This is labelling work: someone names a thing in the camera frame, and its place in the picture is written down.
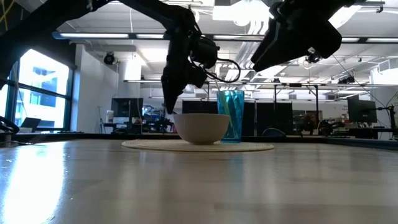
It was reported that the black aluminium table frame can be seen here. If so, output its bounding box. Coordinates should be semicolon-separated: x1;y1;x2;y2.
0;132;398;152

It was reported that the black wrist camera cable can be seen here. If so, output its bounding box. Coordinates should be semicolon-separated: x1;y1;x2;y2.
189;57;242;85

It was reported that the long ceiling light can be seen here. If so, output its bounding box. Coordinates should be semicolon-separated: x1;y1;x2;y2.
52;30;170;40

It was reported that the black wall-mounted camera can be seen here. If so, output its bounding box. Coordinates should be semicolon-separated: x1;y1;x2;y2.
103;52;116;66

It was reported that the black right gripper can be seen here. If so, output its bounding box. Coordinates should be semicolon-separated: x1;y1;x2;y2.
251;0;343;73

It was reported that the white ribbed bowl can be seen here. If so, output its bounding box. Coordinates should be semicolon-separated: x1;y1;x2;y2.
172;113;231;146

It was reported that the large window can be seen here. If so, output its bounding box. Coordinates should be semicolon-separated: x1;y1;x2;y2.
0;48;75;132

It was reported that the black table clamp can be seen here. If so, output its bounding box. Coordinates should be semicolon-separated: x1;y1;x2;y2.
0;116;20;142

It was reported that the dark open laptop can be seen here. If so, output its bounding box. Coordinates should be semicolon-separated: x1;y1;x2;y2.
19;116;42;129

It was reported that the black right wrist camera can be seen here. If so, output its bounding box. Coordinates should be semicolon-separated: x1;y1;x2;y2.
306;52;323;65

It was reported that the teal transparent plastic tumbler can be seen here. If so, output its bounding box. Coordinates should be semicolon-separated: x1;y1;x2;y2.
216;90;246;144

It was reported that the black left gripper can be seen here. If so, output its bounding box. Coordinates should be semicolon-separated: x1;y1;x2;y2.
161;29;208;114

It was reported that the round woven beige placemat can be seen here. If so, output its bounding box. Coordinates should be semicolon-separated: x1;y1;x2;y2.
121;139;275;153

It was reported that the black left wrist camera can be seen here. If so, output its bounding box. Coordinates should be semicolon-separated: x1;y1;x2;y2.
190;36;220;70

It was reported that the black computer monitor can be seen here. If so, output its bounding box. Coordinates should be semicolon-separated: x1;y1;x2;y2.
347;94;378;124
111;97;144;119

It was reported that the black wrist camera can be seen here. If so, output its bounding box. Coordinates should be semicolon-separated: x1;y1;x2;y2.
190;36;220;70
306;52;323;65

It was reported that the light wooden chopstick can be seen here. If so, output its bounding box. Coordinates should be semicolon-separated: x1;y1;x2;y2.
213;78;234;129

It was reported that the person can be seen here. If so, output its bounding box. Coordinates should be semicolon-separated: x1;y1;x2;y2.
302;112;317;133

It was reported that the dark office chair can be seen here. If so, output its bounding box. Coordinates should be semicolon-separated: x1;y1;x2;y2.
261;127;287;138

